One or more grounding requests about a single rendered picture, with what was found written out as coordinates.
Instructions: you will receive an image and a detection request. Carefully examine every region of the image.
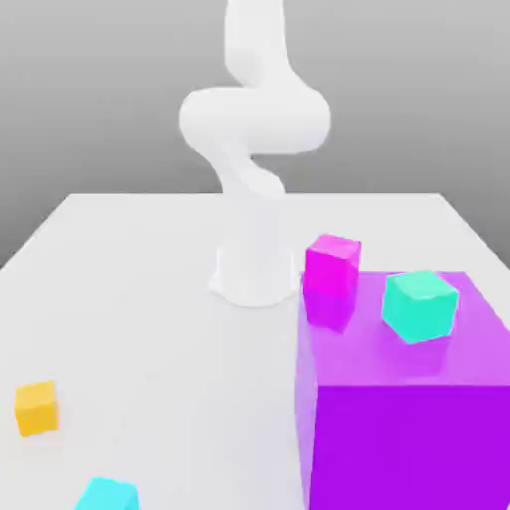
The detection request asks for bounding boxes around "small yellow cube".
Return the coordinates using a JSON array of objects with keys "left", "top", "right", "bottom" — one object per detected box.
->
[{"left": 14, "top": 380, "right": 60, "bottom": 438}]

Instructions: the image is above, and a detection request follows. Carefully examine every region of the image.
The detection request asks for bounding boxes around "small turquoise cube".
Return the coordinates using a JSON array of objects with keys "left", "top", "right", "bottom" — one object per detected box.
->
[{"left": 381, "top": 269, "right": 460, "bottom": 345}]

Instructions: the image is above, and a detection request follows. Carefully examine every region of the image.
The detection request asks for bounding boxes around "large purple box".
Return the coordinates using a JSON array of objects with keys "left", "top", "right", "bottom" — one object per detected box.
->
[{"left": 294, "top": 270, "right": 510, "bottom": 510}]

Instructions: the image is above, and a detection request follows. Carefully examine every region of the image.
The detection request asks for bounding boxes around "small magenta cube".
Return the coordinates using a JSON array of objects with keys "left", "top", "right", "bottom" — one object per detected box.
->
[{"left": 302, "top": 233, "right": 363, "bottom": 335}]

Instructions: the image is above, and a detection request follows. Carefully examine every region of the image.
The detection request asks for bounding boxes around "small cyan cube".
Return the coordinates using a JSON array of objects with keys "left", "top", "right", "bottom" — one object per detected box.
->
[{"left": 74, "top": 476, "right": 140, "bottom": 510}]

